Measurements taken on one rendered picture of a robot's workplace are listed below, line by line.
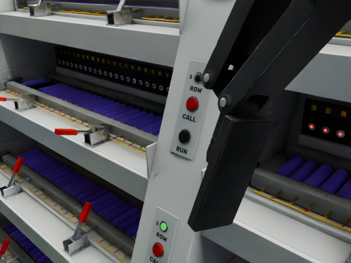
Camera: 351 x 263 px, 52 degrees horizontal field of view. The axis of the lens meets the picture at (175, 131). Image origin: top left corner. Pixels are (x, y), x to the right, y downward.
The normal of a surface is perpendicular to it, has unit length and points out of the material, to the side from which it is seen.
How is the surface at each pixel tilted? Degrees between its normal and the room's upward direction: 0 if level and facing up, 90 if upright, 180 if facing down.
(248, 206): 21
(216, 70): 96
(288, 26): 96
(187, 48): 90
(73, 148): 111
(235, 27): 96
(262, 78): 128
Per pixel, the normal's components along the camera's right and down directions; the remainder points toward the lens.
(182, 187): -0.65, -0.04
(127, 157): -0.02, -0.91
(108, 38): -0.68, 0.31
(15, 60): 0.73, 0.26
